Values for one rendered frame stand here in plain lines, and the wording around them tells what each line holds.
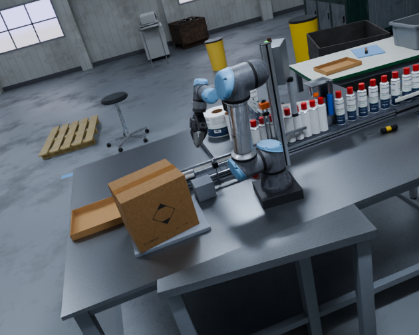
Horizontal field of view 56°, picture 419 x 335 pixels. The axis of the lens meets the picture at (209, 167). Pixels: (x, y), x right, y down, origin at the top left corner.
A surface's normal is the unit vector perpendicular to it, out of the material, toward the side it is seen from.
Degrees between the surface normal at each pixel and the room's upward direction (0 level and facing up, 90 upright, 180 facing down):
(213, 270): 0
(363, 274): 90
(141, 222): 90
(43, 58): 90
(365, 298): 90
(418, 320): 0
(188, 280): 0
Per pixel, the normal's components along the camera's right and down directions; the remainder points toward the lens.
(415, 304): -0.24, -0.86
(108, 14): 0.14, 0.43
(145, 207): 0.45, 0.32
